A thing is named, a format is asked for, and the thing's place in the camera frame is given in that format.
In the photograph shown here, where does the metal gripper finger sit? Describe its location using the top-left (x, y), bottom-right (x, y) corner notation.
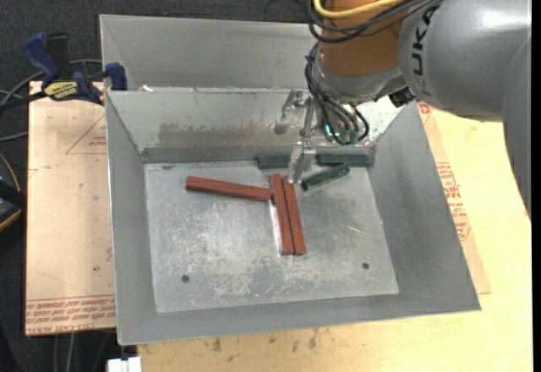
top-left (298, 140), bottom-right (318, 184)
top-left (287, 141), bottom-right (306, 186)

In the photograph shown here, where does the dark green flat block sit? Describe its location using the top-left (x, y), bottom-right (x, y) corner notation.
top-left (300, 162), bottom-right (352, 193)
top-left (254, 154), bottom-right (293, 170)
top-left (316, 152), bottom-right (371, 167)

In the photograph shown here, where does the red-brown flat block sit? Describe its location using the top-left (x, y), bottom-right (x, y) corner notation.
top-left (281, 175), bottom-right (308, 257)
top-left (185, 175), bottom-right (273, 204)
top-left (269, 172), bottom-right (295, 257)

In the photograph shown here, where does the grey metal bin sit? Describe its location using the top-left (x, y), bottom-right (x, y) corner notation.
top-left (99, 14), bottom-right (483, 347)

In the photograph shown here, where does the brown cardboard board red print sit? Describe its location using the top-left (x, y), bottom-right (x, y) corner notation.
top-left (25, 80), bottom-right (493, 337)

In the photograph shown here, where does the black cylinder on white bracket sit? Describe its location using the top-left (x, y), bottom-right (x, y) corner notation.
top-left (388, 85), bottom-right (418, 108)

